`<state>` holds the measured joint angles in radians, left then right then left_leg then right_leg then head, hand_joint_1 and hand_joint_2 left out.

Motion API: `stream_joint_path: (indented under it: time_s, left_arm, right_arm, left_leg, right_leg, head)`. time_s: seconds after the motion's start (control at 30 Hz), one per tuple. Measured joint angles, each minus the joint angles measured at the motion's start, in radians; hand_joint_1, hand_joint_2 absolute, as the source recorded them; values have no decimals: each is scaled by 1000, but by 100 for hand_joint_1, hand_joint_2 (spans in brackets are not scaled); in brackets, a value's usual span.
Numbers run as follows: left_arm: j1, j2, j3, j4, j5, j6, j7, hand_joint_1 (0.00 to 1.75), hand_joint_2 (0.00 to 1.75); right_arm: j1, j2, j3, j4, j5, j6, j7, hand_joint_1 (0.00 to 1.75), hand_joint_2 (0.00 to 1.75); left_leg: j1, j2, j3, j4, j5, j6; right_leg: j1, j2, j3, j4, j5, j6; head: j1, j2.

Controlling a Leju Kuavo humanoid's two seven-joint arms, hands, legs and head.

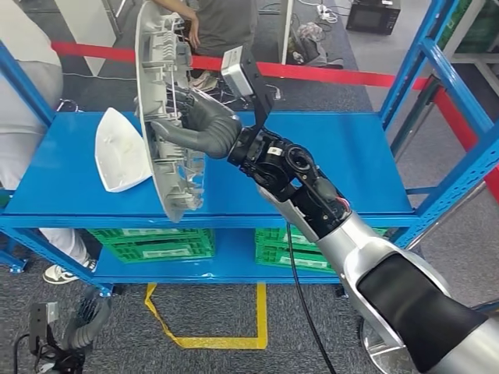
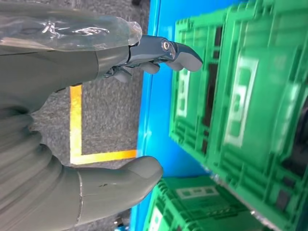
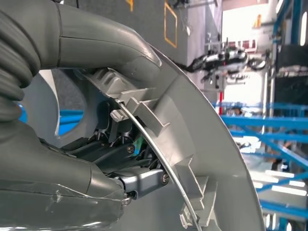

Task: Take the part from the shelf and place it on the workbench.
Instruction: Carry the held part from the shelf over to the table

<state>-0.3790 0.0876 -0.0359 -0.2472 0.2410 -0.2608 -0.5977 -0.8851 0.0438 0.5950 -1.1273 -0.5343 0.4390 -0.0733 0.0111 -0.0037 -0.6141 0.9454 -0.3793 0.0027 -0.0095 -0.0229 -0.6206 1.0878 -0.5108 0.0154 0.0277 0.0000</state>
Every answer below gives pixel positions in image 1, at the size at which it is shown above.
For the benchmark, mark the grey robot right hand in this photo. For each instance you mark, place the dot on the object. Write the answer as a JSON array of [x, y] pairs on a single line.
[[214, 131]]

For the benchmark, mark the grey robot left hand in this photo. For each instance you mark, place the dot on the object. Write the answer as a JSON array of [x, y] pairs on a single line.
[[85, 325]]

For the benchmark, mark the grey plastic wheel hubcap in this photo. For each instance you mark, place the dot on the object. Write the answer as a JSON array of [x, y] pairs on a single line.
[[155, 67]]

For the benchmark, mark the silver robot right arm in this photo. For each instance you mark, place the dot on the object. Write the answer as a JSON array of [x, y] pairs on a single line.
[[389, 289]]

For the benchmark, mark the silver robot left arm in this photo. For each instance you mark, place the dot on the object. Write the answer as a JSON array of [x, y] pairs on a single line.
[[54, 364]]

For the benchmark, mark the white plastic shell part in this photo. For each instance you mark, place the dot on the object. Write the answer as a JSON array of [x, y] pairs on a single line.
[[121, 155]]

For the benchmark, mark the blue metal shelf rack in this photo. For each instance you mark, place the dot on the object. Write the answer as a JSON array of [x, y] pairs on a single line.
[[331, 155]]

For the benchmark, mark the chrome star chair base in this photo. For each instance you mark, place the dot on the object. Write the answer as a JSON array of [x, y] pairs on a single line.
[[234, 98], [70, 106]]

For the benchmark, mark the person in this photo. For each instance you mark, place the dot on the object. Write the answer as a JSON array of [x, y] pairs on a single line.
[[226, 26], [23, 103]]

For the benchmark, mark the green folding crate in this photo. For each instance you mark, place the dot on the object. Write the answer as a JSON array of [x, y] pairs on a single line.
[[155, 245], [281, 253]]

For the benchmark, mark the red barrier belt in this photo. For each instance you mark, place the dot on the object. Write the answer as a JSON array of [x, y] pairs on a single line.
[[312, 72], [463, 129]]

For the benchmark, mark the grey bag pile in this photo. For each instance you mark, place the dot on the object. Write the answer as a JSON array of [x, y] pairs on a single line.
[[315, 49]]

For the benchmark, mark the white power strip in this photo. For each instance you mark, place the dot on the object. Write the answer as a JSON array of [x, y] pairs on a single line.
[[327, 13]]

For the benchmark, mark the white table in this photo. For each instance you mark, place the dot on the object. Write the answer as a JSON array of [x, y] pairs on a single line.
[[90, 31]]

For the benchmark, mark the black microwave oven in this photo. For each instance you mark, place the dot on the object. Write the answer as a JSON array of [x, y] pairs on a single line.
[[370, 18]]

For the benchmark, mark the dark stanchion pole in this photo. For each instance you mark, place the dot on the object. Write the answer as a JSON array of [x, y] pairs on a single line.
[[413, 118]]

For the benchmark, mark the green crate stack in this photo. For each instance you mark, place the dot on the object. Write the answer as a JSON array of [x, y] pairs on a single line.
[[475, 26]]

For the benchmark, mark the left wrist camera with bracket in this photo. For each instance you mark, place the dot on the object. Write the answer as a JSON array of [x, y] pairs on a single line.
[[38, 325]]

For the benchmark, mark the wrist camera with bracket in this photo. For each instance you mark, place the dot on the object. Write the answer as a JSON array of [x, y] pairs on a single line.
[[257, 88], [38, 325]]

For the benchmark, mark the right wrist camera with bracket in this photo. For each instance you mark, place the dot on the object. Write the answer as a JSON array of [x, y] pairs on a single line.
[[257, 88]]

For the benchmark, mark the white workbench frame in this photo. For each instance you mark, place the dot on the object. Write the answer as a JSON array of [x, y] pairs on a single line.
[[475, 59]]

